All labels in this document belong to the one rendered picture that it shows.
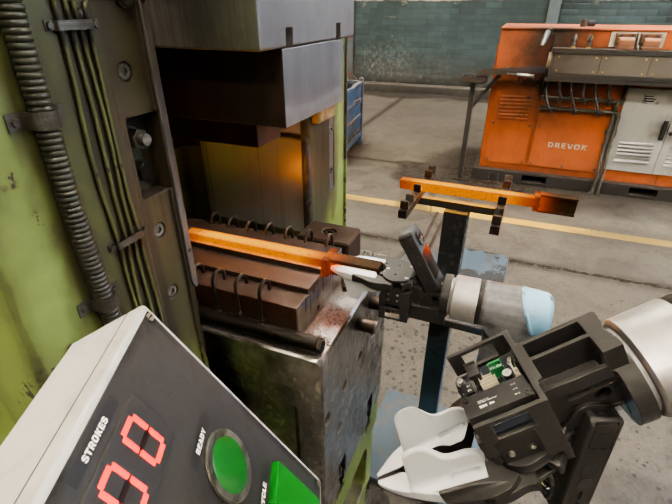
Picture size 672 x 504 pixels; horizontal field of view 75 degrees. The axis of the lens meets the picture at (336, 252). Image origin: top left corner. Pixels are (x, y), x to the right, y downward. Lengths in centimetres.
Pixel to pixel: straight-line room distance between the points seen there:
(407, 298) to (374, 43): 797
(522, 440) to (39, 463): 30
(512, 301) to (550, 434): 40
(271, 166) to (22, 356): 67
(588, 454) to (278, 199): 85
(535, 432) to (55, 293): 47
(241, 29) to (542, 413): 47
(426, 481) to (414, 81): 821
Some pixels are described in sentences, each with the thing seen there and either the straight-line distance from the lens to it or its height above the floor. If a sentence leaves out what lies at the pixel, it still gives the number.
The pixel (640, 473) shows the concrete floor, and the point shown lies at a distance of 200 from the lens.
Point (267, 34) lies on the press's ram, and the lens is 56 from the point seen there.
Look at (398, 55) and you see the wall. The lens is 850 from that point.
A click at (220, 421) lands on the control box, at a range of 41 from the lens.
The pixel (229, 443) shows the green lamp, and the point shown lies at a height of 110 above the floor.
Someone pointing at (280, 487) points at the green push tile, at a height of 104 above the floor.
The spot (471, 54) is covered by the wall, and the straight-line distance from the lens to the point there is 828.
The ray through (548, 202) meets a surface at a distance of 117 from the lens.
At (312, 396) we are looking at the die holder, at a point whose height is 83.
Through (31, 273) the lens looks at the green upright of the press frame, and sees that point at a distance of 53.
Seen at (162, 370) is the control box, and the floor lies 117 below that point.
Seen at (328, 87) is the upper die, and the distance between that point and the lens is 72.
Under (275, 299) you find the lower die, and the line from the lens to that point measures 75.
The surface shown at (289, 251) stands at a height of 101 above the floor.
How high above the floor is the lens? 141
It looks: 29 degrees down
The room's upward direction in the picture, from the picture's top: straight up
